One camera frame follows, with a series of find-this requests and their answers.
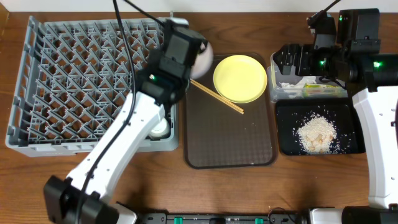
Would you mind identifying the brown serving tray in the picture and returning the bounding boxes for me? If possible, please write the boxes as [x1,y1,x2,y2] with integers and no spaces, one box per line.
[181,52,278,169]

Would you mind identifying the pink white bowl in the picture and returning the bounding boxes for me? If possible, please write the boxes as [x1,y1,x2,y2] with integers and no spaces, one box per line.
[190,43,213,80]

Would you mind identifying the grey dishwasher rack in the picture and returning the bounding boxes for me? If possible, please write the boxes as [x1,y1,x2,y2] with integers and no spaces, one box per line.
[5,17,164,157]

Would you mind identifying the white paper napkin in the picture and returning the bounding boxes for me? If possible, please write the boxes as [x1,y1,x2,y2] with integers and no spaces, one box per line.
[279,76,317,90]

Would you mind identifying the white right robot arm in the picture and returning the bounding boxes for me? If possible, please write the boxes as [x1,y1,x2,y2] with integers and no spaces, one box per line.
[272,8,397,223]

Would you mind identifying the small white cup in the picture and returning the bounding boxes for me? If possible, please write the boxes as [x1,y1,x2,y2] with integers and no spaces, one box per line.
[149,118,170,139]

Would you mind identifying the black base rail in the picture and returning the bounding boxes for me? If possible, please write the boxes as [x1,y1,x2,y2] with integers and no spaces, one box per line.
[137,212,310,224]

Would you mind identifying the yellow round plate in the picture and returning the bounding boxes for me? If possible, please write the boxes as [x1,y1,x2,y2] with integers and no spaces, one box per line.
[213,55,267,103]

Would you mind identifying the black waste tray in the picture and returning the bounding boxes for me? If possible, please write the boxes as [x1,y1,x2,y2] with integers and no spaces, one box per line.
[275,98,365,156]

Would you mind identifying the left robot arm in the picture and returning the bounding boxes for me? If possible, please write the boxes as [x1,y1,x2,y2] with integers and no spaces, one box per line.
[44,49,197,223]

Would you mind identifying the yellow orange snack wrapper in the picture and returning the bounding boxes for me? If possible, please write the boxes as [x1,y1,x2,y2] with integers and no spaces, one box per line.
[302,83,344,97]

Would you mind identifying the clear plastic waste bin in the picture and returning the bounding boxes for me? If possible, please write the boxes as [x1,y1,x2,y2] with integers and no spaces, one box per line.
[266,54,348,103]

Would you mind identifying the rice food scraps pile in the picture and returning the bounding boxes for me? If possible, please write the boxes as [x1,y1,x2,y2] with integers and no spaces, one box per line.
[292,113,341,154]

